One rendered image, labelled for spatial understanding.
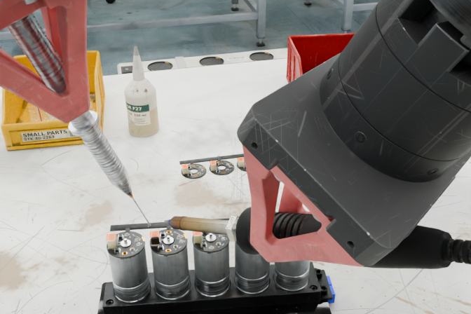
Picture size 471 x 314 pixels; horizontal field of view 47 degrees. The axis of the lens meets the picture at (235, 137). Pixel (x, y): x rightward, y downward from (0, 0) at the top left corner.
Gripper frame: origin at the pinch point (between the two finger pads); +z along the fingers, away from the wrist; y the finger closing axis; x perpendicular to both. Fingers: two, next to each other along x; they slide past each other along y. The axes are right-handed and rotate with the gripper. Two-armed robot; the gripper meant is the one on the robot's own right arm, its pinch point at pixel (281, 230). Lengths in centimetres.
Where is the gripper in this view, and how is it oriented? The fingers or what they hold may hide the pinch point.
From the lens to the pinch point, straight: 27.8
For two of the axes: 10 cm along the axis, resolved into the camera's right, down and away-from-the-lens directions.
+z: -3.8, 5.9, 7.1
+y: -6.3, 4.0, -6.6
